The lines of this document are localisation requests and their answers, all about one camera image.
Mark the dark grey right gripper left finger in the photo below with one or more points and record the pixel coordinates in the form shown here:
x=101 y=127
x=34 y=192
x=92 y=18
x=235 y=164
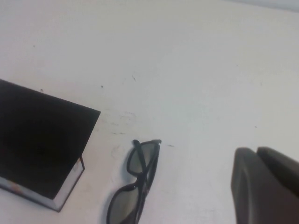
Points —
x=257 y=193

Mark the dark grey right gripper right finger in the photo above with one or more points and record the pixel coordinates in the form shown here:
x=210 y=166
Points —
x=280 y=165

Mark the black framed glasses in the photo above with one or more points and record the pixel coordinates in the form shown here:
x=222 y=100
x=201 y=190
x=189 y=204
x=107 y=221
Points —
x=140 y=154

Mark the black open glasses case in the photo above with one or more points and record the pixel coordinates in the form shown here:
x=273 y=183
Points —
x=42 y=140

